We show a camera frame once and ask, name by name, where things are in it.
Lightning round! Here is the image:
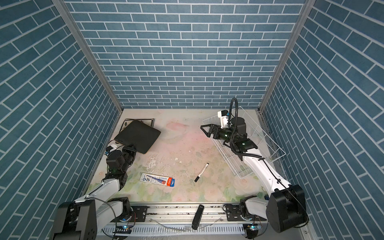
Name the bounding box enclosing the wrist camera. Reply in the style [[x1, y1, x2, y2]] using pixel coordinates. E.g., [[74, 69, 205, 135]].
[[105, 144, 118, 156], [218, 110, 229, 129]]

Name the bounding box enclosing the white wire dish rack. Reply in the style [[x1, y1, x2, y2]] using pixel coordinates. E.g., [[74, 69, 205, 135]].
[[212, 107, 286, 179]]

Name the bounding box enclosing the black cable loop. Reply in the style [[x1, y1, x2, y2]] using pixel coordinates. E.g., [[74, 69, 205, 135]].
[[228, 97, 265, 161]]

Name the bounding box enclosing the dark plate orange rim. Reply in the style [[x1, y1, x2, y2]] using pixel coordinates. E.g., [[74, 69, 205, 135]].
[[114, 120, 161, 154]]

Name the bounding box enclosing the black white marker pen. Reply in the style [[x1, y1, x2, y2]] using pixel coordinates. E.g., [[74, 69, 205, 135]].
[[194, 163, 209, 183]]

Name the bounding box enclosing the dark patterned plate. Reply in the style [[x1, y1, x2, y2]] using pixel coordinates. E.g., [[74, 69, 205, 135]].
[[119, 118, 155, 132]]

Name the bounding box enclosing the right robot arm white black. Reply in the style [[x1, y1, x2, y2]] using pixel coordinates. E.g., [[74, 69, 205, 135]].
[[200, 117, 309, 233]]

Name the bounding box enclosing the white slotted cable duct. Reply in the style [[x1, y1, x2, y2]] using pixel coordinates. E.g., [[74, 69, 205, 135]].
[[97, 224, 245, 238]]

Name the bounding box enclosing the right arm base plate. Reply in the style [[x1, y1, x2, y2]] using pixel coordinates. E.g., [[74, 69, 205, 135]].
[[222, 203, 267, 222]]

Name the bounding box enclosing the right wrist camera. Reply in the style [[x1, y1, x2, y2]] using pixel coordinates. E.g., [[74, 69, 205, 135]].
[[218, 110, 229, 129]]

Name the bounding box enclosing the aluminium rail frame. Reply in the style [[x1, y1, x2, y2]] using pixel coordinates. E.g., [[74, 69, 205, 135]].
[[53, 201, 319, 240]]

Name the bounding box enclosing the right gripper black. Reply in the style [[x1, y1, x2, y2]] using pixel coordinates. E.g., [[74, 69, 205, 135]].
[[201, 124, 238, 145]]

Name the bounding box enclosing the black remote control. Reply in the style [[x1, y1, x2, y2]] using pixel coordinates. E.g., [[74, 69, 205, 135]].
[[192, 205, 205, 230]]

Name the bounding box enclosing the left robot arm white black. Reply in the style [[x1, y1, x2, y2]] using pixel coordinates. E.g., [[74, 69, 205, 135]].
[[50, 145, 137, 240]]

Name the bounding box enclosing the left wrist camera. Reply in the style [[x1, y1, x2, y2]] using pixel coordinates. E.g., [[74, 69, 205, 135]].
[[105, 144, 118, 156]]

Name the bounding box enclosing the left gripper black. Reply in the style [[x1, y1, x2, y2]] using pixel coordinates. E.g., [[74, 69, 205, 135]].
[[120, 141, 136, 174]]

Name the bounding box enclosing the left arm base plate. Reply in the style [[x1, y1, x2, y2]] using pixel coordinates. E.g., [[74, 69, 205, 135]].
[[118, 206, 148, 223]]

